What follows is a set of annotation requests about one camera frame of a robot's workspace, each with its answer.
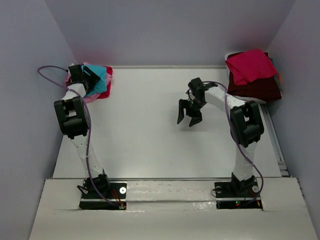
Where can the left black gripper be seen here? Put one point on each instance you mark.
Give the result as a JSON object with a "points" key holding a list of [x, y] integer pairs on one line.
{"points": [[88, 75]]}

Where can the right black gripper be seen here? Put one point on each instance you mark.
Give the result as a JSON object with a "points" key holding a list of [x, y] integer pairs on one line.
{"points": [[191, 108]]}

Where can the turquoise t shirt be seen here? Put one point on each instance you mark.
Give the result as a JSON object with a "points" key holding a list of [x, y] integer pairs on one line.
{"points": [[101, 85]]}

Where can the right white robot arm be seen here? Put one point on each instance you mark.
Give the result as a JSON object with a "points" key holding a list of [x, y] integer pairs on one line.
{"points": [[246, 129]]}

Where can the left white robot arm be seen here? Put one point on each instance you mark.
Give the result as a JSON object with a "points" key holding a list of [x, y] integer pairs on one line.
{"points": [[75, 122]]}

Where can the pink folded t shirt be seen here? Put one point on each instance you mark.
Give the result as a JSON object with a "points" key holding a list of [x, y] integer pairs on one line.
{"points": [[86, 99]]}

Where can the red folded t shirt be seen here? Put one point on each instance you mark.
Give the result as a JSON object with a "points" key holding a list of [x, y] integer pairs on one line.
{"points": [[109, 78]]}

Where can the white perforated basket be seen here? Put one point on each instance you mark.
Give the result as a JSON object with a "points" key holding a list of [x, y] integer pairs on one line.
{"points": [[260, 101]]}

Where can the magenta t shirt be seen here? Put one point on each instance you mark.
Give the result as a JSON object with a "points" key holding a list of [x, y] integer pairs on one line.
{"points": [[249, 66]]}

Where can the dark red t shirt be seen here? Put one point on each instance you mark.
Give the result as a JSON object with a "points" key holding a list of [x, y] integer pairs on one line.
{"points": [[260, 88]]}

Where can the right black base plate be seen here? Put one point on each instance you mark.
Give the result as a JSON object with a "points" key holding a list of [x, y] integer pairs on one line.
{"points": [[229, 198]]}

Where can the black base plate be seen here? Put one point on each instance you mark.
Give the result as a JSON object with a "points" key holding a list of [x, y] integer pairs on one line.
{"points": [[229, 198], [116, 197]]}

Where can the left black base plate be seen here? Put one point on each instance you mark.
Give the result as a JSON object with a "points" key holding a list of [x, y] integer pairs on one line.
{"points": [[116, 197]]}

